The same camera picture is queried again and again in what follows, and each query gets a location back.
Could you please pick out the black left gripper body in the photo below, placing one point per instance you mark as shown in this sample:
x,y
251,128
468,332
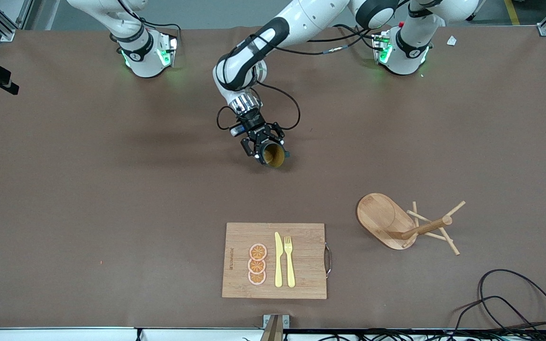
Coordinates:
x,y
256,126

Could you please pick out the dark green mug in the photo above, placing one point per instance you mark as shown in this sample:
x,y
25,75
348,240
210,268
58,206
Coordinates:
x,y
274,156

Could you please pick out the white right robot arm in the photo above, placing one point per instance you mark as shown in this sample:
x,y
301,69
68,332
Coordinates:
x,y
145,61

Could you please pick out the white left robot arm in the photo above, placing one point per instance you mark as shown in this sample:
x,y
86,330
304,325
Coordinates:
x,y
311,14

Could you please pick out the orange slice toy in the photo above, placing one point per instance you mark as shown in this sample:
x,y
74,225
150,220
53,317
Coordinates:
x,y
256,265
257,278
258,251

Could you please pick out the yellow plastic knife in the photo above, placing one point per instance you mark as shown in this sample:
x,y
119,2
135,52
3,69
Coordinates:
x,y
278,260

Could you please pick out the bamboo cutting board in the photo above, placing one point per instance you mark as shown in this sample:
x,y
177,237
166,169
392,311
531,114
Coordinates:
x,y
301,260

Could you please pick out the yellow plastic fork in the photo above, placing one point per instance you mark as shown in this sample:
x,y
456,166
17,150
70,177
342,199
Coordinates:
x,y
290,265

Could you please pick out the wooden mug tree stand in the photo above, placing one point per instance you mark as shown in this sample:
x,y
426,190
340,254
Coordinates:
x,y
382,215

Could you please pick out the white paper scrap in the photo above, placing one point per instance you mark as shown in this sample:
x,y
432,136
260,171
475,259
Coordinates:
x,y
451,40

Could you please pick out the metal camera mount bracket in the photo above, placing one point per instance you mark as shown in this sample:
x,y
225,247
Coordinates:
x,y
275,327

